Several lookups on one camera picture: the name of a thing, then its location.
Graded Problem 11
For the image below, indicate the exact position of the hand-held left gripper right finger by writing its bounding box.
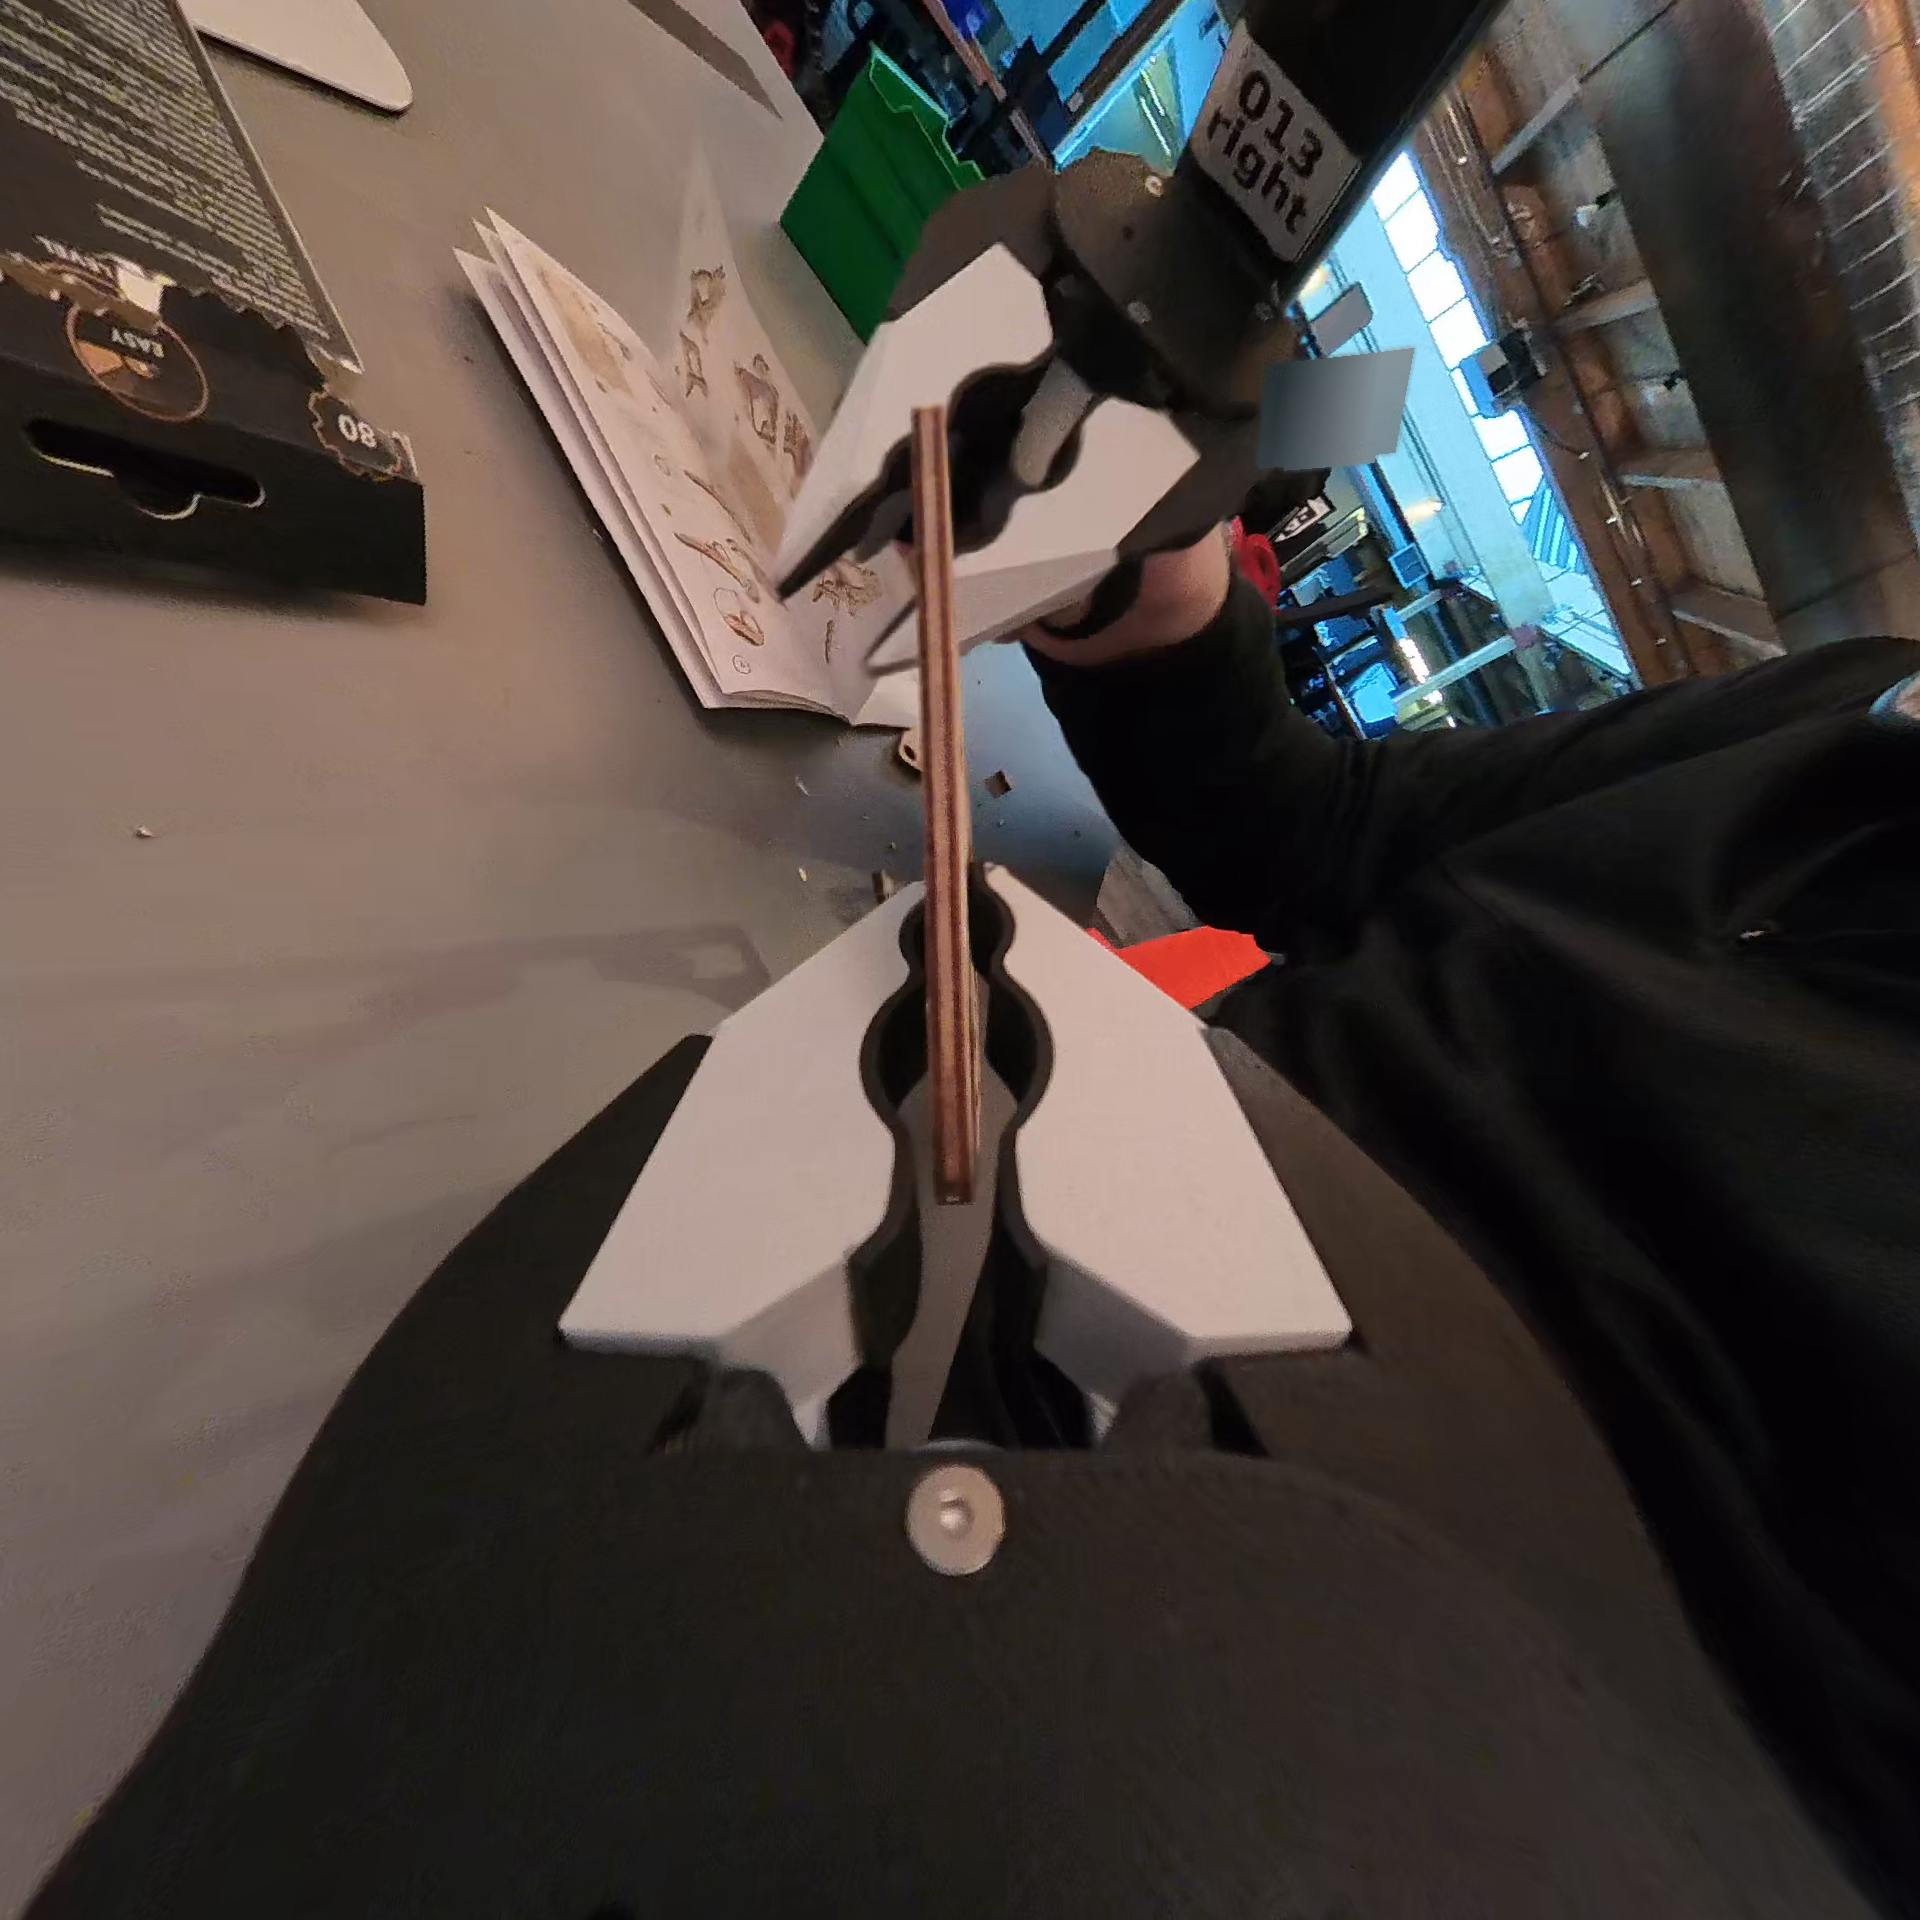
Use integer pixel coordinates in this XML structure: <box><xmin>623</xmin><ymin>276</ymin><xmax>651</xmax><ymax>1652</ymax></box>
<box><xmin>976</xmin><ymin>864</ymin><xmax>1352</xmax><ymax>1450</ymax></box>

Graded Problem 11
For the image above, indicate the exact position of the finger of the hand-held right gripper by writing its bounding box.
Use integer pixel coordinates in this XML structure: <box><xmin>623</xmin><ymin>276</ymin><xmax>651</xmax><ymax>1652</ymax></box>
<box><xmin>767</xmin><ymin>242</ymin><xmax>1063</xmax><ymax>600</ymax></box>
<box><xmin>862</xmin><ymin>397</ymin><xmax>1204</xmax><ymax>680</ymax></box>

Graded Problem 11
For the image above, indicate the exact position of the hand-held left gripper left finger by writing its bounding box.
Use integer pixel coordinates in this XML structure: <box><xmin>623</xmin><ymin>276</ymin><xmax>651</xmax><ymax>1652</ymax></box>
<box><xmin>558</xmin><ymin>883</ymin><xmax>943</xmax><ymax>1450</ymax></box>

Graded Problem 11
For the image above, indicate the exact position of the laser-cut plywood parts sheet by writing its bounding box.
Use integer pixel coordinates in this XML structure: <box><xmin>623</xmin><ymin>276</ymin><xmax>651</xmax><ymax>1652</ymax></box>
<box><xmin>910</xmin><ymin>404</ymin><xmax>991</xmax><ymax>1207</ymax></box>

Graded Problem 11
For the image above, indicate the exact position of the person's right hand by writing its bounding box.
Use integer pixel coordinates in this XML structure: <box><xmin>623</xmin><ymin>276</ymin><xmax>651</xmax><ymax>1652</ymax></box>
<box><xmin>1025</xmin><ymin>517</ymin><xmax>1278</xmax><ymax>664</ymax></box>

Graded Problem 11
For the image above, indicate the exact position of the green plastic bin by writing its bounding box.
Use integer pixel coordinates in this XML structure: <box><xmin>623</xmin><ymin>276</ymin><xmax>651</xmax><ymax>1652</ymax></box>
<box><xmin>779</xmin><ymin>42</ymin><xmax>991</xmax><ymax>338</ymax></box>

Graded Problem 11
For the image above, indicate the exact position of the orange flat object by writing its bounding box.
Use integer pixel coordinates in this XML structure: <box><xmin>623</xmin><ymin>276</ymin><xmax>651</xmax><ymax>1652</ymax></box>
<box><xmin>1088</xmin><ymin>928</ymin><xmax>1269</xmax><ymax>1011</ymax></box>

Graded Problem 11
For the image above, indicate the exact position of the white instruction booklet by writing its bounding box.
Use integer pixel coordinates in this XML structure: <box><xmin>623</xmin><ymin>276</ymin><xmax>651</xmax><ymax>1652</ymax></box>
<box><xmin>455</xmin><ymin>151</ymin><xmax>924</xmax><ymax>731</ymax></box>

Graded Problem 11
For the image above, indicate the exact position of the person's black clothing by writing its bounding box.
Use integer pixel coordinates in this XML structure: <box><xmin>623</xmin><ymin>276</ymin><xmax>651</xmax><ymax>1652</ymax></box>
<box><xmin>1200</xmin><ymin>638</ymin><xmax>1920</xmax><ymax>1920</ymax></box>

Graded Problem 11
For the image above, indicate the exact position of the white metal stand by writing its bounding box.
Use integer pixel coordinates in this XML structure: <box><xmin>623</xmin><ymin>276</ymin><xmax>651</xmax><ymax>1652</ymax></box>
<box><xmin>180</xmin><ymin>0</ymin><xmax>413</xmax><ymax>114</ymax></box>

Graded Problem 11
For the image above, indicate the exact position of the black cardboard kit box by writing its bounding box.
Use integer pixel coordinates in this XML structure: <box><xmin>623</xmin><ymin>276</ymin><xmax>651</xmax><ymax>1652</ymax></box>
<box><xmin>0</xmin><ymin>0</ymin><xmax>429</xmax><ymax>606</ymax></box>

